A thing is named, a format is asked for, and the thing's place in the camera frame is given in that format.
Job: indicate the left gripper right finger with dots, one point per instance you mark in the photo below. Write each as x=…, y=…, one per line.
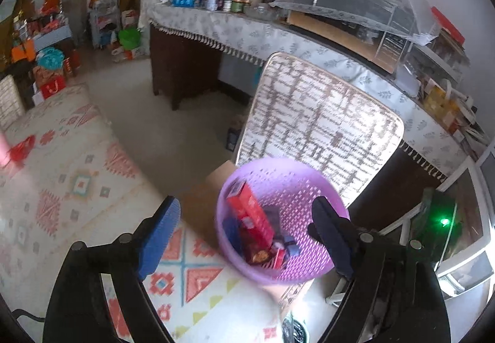
x=358, y=258

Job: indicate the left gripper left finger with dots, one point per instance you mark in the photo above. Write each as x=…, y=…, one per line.
x=139, y=255

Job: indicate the dark picture box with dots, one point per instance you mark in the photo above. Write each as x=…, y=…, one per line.
x=263, y=249

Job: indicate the long red box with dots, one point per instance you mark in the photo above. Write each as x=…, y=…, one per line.
x=251, y=215

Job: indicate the cardboard box under basket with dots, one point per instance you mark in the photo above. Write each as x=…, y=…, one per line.
x=199, y=203

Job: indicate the purple plastic waste basket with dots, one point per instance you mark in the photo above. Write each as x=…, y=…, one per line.
x=287, y=189

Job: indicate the crumpled red wrapper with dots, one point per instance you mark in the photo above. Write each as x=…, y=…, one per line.
x=19, y=152

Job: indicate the chair with patterned cover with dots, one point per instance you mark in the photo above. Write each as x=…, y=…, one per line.
x=303, y=112

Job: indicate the pink thermos bottle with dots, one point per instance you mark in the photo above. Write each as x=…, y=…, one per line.
x=4, y=150

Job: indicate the far chair patterned cover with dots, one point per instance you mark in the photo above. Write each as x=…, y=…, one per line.
x=11, y=105

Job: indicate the patterned sideboard cloth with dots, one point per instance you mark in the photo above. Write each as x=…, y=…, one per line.
x=255, y=41

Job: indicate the dark wooden sideboard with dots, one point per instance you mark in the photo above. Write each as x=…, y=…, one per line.
x=181, y=68

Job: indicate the green plastic basket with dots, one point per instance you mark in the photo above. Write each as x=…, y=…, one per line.
x=129, y=38

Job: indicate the blue tissue box on sideboard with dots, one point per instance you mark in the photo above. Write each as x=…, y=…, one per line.
x=186, y=3

